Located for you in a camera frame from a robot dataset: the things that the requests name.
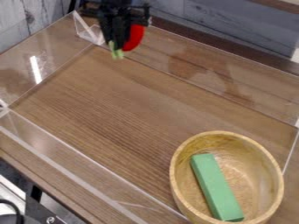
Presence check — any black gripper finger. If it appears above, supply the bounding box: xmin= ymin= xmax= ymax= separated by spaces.
xmin=97 ymin=12 xmax=131 ymax=50

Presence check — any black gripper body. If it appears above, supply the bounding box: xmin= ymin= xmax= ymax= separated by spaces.
xmin=80 ymin=0 xmax=151 ymax=26

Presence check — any red toy strawberry green stem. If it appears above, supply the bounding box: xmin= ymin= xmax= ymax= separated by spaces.
xmin=108 ymin=24 xmax=145 ymax=60

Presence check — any wooden bowl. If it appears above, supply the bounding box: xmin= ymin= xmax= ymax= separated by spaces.
xmin=169 ymin=130 xmax=284 ymax=224

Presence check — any green rectangular block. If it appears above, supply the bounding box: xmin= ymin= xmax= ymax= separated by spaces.
xmin=191 ymin=153 xmax=244 ymax=222

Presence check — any black metal stand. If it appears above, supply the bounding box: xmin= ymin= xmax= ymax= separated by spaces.
xmin=24 ymin=184 xmax=67 ymax=224

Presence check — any clear acrylic enclosure wall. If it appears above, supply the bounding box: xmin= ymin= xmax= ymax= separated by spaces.
xmin=0 ymin=14 xmax=299 ymax=224

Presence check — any black cable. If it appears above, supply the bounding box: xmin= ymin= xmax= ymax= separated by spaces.
xmin=0 ymin=199 xmax=24 ymax=224

